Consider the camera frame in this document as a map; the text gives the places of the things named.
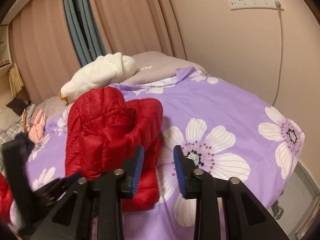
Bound red puffer jacket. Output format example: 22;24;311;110
64;86;164;212

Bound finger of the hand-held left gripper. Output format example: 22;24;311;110
34;172;82;205

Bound blue-grey curtain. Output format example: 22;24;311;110
61;0;88;67
75;0;105;61

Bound red cloth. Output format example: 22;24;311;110
0;175;13;223

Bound white power cable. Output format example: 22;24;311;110
272;6;286;107

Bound dark brown pillow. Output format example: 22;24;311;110
5;97;32;117

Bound grey bed sheet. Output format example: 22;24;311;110
37;51;208;120

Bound white plush goose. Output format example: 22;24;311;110
59;52;137;104

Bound white wall power strip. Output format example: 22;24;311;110
228;0;285;11

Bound yellow hanging cloth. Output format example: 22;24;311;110
9;64;24;97

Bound pink garment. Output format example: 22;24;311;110
28;109;47;145

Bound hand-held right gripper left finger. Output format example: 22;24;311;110
32;145;145;240

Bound pink curtain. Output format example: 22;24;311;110
9;0;83;105
84;0;187;62

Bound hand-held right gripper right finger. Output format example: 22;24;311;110
174;145;290;240

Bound beige garment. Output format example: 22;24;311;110
20;109;32;133

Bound purple floral blanket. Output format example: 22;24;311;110
10;66;307;240

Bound white wall shelf unit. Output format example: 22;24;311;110
0;25;13;80

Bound navy garment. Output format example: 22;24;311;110
15;132;35;153

